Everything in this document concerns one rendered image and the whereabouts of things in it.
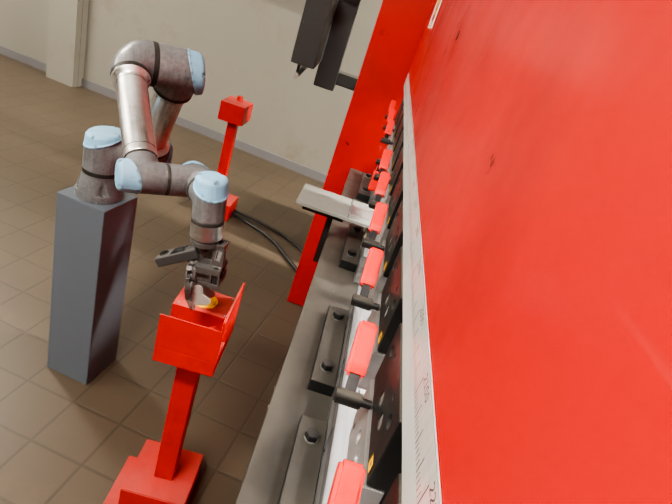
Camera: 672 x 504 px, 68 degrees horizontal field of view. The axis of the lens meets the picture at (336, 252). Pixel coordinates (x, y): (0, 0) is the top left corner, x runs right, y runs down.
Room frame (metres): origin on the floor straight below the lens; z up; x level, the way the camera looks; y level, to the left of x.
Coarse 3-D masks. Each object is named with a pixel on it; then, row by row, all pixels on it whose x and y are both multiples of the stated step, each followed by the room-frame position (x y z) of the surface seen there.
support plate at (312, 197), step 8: (304, 192) 1.56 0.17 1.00; (312, 192) 1.59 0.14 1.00; (320, 192) 1.61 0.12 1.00; (328, 192) 1.64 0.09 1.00; (296, 200) 1.47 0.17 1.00; (304, 200) 1.50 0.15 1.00; (312, 200) 1.52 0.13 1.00; (320, 200) 1.54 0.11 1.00; (328, 200) 1.57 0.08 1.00; (336, 200) 1.59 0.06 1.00; (344, 200) 1.62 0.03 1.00; (312, 208) 1.47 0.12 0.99; (320, 208) 1.48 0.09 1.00; (328, 208) 1.50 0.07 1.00; (336, 208) 1.52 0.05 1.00; (344, 208) 1.55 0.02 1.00; (368, 208) 1.62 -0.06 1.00; (336, 216) 1.48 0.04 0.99; (344, 216) 1.48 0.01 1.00; (352, 216) 1.51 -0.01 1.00; (360, 224) 1.48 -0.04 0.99; (368, 224) 1.49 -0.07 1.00
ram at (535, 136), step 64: (448, 0) 1.59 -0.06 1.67; (512, 0) 0.63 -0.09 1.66; (576, 0) 0.40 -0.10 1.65; (640, 0) 0.29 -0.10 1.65; (448, 64) 0.99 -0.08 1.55; (512, 64) 0.50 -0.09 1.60; (576, 64) 0.33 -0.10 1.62; (640, 64) 0.25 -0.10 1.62; (448, 128) 0.70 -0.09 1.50; (512, 128) 0.40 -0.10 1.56; (576, 128) 0.29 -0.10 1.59; (640, 128) 0.22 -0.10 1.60; (448, 192) 0.52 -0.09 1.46; (512, 192) 0.33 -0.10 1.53; (576, 192) 0.25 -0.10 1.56; (640, 192) 0.20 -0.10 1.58; (448, 256) 0.41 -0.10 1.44; (512, 256) 0.28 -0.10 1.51; (576, 256) 0.21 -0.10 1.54; (640, 256) 0.17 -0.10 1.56; (448, 320) 0.33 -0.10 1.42; (512, 320) 0.24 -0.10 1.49; (576, 320) 0.19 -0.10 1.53; (640, 320) 0.15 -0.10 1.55; (448, 384) 0.27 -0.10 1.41; (512, 384) 0.20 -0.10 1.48; (576, 384) 0.16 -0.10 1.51; (640, 384) 0.14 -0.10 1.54; (448, 448) 0.22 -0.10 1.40; (512, 448) 0.17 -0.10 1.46; (576, 448) 0.14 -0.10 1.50; (640, 448) 0.12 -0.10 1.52
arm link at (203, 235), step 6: (192, 222) 1.02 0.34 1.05; (192, 228) 0.99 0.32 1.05; (198, 228) 0.98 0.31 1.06; (204, 228) 0.98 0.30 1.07; (210, 228) 0.98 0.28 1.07; (216, 228) 0.99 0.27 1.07; (222, 228) 1.01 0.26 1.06; (192, 234) 0.98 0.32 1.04; (198, 234) 0.98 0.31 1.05; (204, 234) 0.98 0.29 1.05; (210, 234) 0.98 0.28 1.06; (216, 234) 0.99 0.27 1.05; (222, 234) 1.02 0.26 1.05; (198, 240) 0.98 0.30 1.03; (204, 240) 0.98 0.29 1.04; (210, 240) 0.98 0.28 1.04; (216, 240) 1.00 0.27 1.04
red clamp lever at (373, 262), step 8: (376, 248) 0.68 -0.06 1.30; (368, 256) 0.67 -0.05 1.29; (376, 256) 0.67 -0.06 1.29; (368, 264) 0.66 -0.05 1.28; (376, 264) 0.66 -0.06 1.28; (368, 272) 0.65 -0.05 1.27; (376, 272) 0.65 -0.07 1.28; (360, 280) 0.64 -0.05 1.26; (368, 280) 0.64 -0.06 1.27; (376, 280) 0.64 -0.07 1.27; (368, 288) 0.63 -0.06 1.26; (360, 296) 0.62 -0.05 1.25; (352, 304) 0.61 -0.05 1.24; (360, 304) 0.61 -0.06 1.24; (368, 304) 0.61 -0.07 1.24; (376, 304) 0.62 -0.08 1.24
